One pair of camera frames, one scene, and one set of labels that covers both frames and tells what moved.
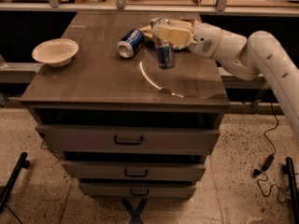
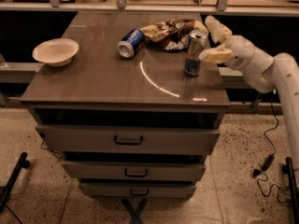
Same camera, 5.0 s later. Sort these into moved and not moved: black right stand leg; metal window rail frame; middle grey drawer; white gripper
Moved: white gripper
Not moved: metal window rail frame; black right stand leg; middle grey drawer
